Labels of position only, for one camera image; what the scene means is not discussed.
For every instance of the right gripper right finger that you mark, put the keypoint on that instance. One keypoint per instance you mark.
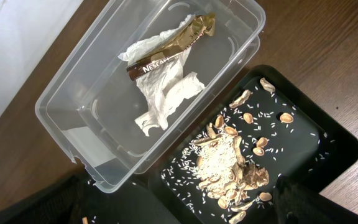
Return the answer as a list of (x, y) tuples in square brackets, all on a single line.
[(294, 203)]

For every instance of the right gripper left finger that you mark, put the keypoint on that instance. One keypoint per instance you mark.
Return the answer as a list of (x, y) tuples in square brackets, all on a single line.
[(56, 204)]

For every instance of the wooden chopstick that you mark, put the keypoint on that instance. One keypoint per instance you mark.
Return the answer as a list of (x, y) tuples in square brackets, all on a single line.
[(85, 220)]

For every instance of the food scraps nutshells and rice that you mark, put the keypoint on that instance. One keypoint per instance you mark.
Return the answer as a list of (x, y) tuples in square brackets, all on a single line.
[(228, 171)]

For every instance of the brown coffee stick wrapper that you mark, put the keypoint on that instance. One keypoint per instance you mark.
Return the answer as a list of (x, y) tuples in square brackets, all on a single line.
[(177, 43)]

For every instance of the round black tray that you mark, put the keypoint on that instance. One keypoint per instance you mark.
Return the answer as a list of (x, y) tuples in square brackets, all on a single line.
[(130, 204)]

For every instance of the black rectangular tray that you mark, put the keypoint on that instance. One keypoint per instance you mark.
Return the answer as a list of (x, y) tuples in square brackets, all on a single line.
[(343, 155)]

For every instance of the clear plastic bin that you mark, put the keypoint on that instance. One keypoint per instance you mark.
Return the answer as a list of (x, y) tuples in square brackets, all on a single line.
[(90, 106)]

